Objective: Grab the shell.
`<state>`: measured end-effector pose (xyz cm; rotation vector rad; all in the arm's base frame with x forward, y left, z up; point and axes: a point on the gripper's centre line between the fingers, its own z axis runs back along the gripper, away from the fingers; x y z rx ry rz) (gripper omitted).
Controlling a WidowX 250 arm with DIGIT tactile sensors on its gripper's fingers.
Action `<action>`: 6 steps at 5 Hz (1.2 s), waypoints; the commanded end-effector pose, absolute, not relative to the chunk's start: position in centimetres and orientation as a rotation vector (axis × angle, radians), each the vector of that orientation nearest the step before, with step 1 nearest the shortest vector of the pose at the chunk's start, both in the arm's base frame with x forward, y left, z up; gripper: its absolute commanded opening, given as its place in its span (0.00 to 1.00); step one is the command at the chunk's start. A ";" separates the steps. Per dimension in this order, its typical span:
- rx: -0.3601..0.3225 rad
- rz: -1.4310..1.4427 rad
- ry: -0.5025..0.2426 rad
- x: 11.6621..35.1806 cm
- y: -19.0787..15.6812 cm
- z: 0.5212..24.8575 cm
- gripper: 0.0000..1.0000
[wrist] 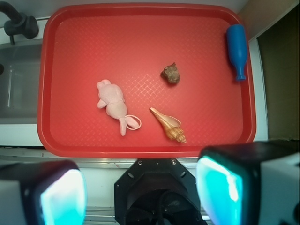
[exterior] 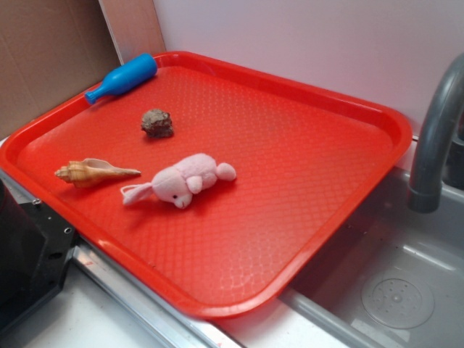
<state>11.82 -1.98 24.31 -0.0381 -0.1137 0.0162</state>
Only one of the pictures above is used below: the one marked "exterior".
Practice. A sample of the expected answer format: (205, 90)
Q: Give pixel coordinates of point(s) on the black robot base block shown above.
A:
(36, 247)

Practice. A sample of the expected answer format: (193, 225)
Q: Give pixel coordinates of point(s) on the tan spiral conch shell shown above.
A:
(91, 172)

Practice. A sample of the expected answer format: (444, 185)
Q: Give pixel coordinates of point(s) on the red plastic tray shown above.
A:
(305, 159)

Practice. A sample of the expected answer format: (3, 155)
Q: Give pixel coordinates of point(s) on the pink plush bunny toy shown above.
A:
(178, 183)

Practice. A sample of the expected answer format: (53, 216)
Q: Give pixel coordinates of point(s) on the brown rough rock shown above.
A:
(157, 123)

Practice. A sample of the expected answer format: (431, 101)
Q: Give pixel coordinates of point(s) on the blue plastic bottle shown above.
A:
(124, 78)

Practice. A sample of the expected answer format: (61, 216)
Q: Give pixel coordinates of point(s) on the grey plastic sink basin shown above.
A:
(388, 277)

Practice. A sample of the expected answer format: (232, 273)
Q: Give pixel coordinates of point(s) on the brown cardboard panel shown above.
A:
(50, 52)

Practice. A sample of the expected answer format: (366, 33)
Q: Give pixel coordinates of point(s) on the grey plastic faucet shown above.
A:
(438, 156)

